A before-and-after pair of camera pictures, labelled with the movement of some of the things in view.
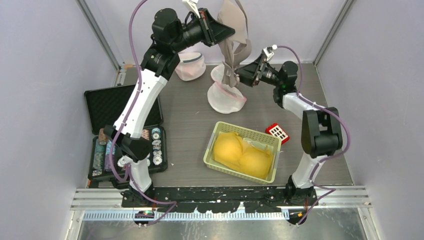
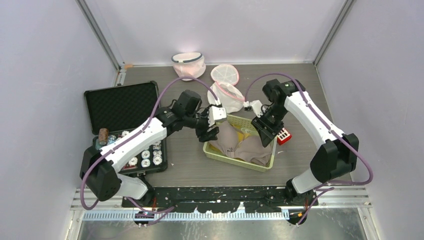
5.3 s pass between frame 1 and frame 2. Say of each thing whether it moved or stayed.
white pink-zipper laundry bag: stayed
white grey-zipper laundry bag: stayed
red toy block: stayed
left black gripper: moved
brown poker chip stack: stayed
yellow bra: moved
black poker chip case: stayed
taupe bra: moved
